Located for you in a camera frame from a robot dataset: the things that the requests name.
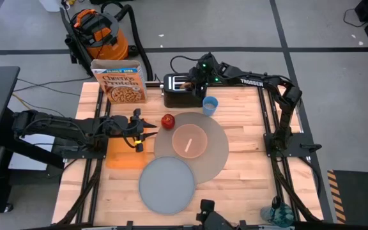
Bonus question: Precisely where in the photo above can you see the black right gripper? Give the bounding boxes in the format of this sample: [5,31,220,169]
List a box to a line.
[187,65,210,98]

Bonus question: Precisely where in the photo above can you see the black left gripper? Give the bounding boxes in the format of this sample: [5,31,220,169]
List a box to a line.
[126,108,158,153]

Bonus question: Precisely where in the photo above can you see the Cheerios Protein cereal box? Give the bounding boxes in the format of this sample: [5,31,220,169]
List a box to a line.
[90,59,148,105]

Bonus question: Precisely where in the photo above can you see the red apple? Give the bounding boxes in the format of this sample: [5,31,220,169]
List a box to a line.
[160,113,176,130]

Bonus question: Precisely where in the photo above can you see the black two-slot toaster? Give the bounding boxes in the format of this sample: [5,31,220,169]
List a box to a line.
[161,73,208,109]

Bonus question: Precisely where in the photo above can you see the light blue plastic cup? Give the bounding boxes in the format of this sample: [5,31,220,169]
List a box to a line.
[202,95,220,117]

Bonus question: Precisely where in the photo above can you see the orange translucent bowl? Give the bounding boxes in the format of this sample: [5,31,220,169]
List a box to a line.
[171,123,209,160]

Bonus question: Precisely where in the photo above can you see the round grey plate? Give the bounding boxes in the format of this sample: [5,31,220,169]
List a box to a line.
[138,155,197,215]

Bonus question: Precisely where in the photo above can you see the round grey placemat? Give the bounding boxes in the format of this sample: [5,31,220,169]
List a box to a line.
[153,111,230,185]

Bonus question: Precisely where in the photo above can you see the orange and black shop vacuum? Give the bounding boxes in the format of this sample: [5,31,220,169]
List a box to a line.
[64,8,139,70]

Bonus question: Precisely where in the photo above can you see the white floor board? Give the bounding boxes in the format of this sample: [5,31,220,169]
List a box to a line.
[7,133,64,171]

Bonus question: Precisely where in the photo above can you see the teal glass bottle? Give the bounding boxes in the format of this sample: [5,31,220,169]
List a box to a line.
[260,195,295,229]

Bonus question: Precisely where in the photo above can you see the white container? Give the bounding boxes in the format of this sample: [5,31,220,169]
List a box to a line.
[38,0,62,13]

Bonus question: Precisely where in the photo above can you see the black yellow striped floor mat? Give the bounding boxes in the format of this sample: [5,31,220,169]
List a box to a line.
[326,169,368,225]

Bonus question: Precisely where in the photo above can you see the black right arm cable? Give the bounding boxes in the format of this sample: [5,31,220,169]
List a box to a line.
[170,55,204,75]

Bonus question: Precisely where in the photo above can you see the black aluminium table frame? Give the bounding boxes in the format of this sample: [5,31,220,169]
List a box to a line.
[56,79,326,230]

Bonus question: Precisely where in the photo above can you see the black vacuum hose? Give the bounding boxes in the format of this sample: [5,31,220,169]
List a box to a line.
[100,1,155,82]

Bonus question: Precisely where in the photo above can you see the black camera device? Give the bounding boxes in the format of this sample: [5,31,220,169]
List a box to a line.
[195,199,234,230]

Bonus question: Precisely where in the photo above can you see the black floor cable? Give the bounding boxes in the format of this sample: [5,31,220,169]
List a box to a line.
[15,75,95,97]

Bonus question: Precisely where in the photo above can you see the yellow floor cable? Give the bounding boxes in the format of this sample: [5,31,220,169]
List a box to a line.
[10,92,33,111]

